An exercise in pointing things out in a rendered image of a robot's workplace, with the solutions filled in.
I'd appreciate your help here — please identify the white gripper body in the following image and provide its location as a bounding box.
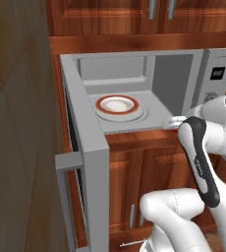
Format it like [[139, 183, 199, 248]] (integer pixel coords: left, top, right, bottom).
[[162, 114, 189, 132]]

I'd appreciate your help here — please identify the grey microwave oven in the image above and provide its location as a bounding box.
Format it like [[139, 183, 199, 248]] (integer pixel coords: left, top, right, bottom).
[[59, 47, 226, 136]]

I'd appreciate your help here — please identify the red-rimmed white plate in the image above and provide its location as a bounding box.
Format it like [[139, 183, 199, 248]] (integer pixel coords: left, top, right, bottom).
[[94, 94, 141, 116]]

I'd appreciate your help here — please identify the grey microwave door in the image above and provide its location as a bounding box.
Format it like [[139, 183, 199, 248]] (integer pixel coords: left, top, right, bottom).
[[54, 53, 111, 252]]

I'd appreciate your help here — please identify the wooden base cupboard door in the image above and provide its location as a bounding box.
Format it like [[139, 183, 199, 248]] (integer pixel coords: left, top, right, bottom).
[[140, 146, 199, 228], [108, 150, 142, 234]]

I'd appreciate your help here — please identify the wooden drawer front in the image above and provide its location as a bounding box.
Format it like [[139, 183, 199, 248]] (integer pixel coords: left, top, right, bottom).
[[108, 226, 154, 252]]

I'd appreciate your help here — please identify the wooden wall cupboard door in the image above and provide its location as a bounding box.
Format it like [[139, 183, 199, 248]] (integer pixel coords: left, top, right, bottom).
[[44, 0, 161, 37], [160, 0, 226, 34]]

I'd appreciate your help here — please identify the grey microwave door handle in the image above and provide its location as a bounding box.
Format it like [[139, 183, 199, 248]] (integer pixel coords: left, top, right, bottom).
[[54, 152, 85, 252]]

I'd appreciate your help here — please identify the silver drawer handle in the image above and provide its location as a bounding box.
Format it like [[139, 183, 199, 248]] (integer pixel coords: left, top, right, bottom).
[[119, 238, 148, 248]]

